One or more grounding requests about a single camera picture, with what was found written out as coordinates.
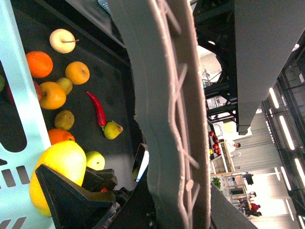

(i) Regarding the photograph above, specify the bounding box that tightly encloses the left gripper grey lattice right finger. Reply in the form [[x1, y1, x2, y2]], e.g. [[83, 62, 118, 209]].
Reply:
[[109, 0, 211, 229]]

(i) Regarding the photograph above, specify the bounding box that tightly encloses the left gripper grey lattice left finger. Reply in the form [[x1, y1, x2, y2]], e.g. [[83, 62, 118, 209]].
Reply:
[[35, 165, 117, 229]]

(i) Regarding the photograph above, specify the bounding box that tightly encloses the yellow lemon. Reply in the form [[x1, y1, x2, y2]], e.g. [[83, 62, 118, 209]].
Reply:
[[29, 140, 87, 217]]

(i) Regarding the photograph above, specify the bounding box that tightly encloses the green apple near shelf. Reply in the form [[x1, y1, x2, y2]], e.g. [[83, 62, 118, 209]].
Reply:
[[86, 151, 105, 170]]

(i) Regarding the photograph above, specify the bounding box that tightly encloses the black metal shelf rack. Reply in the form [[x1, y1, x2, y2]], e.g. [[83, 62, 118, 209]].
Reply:
[[14, 0, 305, 229]]

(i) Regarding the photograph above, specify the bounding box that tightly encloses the light blue shopping basket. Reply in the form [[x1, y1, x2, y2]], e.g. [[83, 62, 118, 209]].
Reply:
[[0, 0, 55, 229]]

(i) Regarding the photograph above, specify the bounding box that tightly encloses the front large orange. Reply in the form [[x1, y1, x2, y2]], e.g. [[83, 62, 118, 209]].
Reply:
[[48, 128, 75, 145]]

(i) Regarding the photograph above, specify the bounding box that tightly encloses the green pear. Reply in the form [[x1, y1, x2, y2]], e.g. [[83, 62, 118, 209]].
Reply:
[[104, 121, 123, 140]]

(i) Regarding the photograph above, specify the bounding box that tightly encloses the brown kiwi fruit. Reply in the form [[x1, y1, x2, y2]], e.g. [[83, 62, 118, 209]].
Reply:
[[54, 110, 75, 131]]

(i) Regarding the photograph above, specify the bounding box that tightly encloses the red chili pepper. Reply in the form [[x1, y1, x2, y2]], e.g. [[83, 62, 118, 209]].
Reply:
[[86, 92, 107, 131]]

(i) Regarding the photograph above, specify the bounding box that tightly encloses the yellow round pear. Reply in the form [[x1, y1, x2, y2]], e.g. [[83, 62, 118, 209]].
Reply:
[[65, 61, 90, 85]]

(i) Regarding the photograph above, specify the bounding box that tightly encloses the pale white pear with stem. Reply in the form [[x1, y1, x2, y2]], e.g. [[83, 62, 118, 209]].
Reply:
[[49, 29, 79, 54]]

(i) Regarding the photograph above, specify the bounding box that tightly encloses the small green yellow fruit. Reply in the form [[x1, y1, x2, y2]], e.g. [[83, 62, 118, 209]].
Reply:
[[56, 77, 73, 95]]

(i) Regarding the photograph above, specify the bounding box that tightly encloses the yellow orange apple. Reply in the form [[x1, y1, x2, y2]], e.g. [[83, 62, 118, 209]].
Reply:
[[40, 82, 66, 110]]

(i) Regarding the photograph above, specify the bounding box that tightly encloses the red apple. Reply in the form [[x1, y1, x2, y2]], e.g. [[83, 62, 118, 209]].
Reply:
[[33, 81, 44, 102]]

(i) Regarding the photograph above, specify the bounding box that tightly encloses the orange near basket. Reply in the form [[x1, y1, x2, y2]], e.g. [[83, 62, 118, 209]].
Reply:
[[26, 51, 53, 78]]

